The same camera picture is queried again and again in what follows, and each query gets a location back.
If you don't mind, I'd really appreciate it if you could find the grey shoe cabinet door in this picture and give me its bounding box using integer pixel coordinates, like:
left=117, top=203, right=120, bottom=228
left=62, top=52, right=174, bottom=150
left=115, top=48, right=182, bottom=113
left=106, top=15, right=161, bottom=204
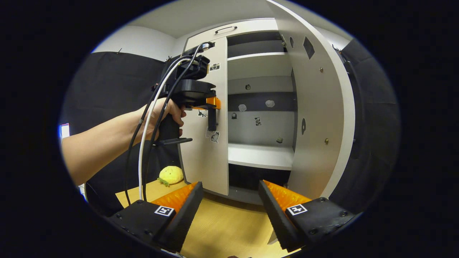
left=178, top=36, right=230, bottom=196
left=267, top=0, right=356, bottom=201

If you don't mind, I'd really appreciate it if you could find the white cabinet shelf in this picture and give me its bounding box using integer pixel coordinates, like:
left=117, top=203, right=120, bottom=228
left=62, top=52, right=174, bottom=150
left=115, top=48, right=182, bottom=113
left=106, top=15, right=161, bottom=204
left=228, top=143, right=295, bottom=171
left=228, top=52, right=289, bottom=61

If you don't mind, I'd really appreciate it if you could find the black door handle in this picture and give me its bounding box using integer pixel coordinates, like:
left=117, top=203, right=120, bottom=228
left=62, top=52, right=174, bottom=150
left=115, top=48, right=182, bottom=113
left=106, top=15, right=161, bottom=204
left=207, top=107, right=218, bottom=132

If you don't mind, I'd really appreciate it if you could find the grey cabinet drawer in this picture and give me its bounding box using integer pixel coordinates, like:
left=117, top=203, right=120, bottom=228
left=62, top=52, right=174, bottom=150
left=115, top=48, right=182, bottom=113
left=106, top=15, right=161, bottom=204
left=185, top=18, right=279, bottom=42

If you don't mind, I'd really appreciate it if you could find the black cable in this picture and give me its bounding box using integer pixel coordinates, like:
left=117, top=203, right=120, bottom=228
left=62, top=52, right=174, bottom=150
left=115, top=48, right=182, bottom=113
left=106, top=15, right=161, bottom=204
left=124, top=54, right=196, bottom=206
left=142, top=43, right=212, bottom=202

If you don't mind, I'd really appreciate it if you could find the white cable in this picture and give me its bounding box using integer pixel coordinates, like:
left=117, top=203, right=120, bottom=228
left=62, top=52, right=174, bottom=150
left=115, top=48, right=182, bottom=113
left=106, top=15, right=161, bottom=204
left=138, top=57, right=194, bottom=201

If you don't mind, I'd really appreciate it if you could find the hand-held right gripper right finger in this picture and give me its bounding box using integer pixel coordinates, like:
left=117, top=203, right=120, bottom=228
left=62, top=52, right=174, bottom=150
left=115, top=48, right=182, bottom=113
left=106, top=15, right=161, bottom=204
left=259, top=180, right=355, bottom=251

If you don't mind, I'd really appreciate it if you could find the grey double-door shoe cabinet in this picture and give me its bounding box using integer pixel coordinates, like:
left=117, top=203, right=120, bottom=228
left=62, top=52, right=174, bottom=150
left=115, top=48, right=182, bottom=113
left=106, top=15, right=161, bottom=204
left=178, top=18, right=298, bottom=206

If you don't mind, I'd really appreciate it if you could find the yellow plush toy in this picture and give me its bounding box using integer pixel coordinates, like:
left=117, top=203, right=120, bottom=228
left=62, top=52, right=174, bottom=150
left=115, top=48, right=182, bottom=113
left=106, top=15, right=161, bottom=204
left=158, top=166, right=184, bottom=187

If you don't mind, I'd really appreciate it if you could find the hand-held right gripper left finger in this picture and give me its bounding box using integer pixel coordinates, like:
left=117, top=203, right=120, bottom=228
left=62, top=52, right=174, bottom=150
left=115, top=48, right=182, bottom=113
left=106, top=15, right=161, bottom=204
left=108, top=182, right=204, bottom=253

